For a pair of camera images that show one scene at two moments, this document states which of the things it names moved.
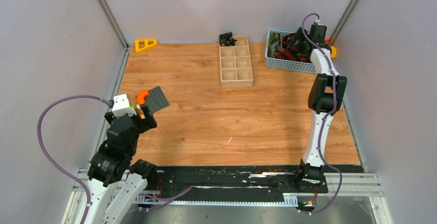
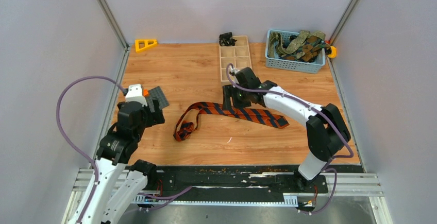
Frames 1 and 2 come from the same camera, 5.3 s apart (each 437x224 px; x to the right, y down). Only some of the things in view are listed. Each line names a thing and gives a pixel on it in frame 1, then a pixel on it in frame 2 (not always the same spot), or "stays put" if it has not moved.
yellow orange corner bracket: x=333 y=52 stays put
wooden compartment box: x=235 y=64 stays put
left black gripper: x=149 y=121 → x=156 y=117
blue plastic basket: x=289 y=65 stays put
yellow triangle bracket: x=136 y=42 stays put
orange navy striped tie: x=290 y=53 → x=187 y=120
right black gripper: x=301 y=34 → x=229 y=91
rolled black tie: x=225 y=39 stays put
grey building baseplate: x=156 y=99 stays put
